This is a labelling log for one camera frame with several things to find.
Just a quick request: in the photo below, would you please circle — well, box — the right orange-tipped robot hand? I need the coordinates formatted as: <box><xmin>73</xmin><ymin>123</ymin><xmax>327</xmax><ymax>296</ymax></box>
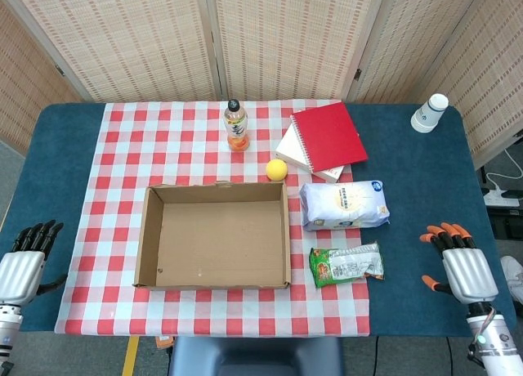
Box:
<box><xmin>419</xmin><ymin>222</ymin><xmax>500</xmax><ymax>306</ymax></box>

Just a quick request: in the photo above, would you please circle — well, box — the left black-fingered robot hand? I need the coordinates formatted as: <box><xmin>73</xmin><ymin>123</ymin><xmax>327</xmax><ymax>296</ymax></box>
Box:
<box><xmin>0</xmin><ymin>219</ymin><xmax>69</xmax><ymax>307</ymax></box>

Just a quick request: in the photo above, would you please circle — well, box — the green snack bag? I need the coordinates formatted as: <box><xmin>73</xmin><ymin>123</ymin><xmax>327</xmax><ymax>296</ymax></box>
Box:
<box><xmin>308</xmin><ymin>240</ymin><xmax>386</xmax><ymax>289</ymax></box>

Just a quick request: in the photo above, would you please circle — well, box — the blue white tissue pack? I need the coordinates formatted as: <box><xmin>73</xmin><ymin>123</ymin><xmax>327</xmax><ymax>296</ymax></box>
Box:
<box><xmin>299</xmin><ymin>179</ymin><xmax>391</xmax><ymax>232</ymax></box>

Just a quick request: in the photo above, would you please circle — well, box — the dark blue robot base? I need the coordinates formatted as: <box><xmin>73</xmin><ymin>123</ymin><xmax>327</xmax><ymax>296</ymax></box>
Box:
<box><xmin>168</xmin><ymin>335</ymin><xmax>345</xmax><ymax>376</ymax></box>

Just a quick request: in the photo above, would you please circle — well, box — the cardboard box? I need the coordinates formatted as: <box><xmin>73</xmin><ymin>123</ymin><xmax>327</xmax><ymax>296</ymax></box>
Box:
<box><xmin>132</xmin><ymin>181</ymin><xmax>293</xmax><ymax>291</ymax></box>

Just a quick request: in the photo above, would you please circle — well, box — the white shoe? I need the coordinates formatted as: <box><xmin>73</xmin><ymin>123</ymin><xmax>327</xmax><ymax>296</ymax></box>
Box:
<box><xmin>500</xmin><ymin>255</ymin><xmax>523</xmax><ymax>308</ymax></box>

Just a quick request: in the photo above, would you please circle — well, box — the white power strip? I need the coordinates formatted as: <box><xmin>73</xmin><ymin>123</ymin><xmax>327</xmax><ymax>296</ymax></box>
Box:
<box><xmin>483</xmin><ymin>190</ymin><xmax>521</xmax><ymax>208</ymax></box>

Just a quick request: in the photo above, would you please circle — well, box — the blue table cover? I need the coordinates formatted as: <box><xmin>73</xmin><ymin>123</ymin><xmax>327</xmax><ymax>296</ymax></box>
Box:
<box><xmin>0</xmin><ymin>101</ymin><xmax>518</xmax><ymax>338</ymax></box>

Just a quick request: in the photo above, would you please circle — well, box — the red white checkered cloth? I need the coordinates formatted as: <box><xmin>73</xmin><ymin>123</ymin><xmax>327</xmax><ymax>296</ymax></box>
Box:
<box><xmin>54</xmin><ymin>100</ymin><xmax>372</xmax><ymax>338</ymax></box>

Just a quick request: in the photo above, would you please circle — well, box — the white paper cup stack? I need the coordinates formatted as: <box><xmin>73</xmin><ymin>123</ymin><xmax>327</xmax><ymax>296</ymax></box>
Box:
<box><xmin>410</xmin><ymin>92</ymin><xmax>450</xmax><ymax>134</ymax></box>

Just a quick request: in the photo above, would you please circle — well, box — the red spiral notebook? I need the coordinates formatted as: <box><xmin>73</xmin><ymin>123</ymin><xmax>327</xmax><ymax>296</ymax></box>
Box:
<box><xmin>289</xmin><ymin>103</ymin><xmax>369</xmax><ymax>174</ymax></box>

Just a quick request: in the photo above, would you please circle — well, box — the white book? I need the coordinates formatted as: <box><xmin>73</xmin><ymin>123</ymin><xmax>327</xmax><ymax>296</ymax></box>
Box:
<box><xmin>275</xmin><ymin>124</ymin><xmax>346</xmax><ymax>184</ymax></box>

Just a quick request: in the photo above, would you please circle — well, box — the yellow ball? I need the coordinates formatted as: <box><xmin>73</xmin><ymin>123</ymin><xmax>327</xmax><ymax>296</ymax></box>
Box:
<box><xmin>266</xmin><ymin>159</ymin><xmax>289</xmax><ymax>182</ymax></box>

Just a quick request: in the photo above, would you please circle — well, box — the orange drink bottle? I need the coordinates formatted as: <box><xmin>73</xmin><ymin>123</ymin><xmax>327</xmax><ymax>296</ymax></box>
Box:
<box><xmin>222</xmin><ymin>99</ymin><xmax>251</xmax><ymax>153</ymax></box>

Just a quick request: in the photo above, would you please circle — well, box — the bamboo folding screen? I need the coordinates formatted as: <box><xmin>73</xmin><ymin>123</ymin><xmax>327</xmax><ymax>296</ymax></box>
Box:
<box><xmin>0</xmin><ymin>0</ymin><xmax>523</xmax><ymax>169</ymax></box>

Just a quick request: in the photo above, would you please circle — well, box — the white power cable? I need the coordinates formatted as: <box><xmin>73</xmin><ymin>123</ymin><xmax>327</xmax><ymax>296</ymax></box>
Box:
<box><xmin>485</xmin><ymin>146</ymin><xmax>523</xmax><ymax>194</ymax></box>

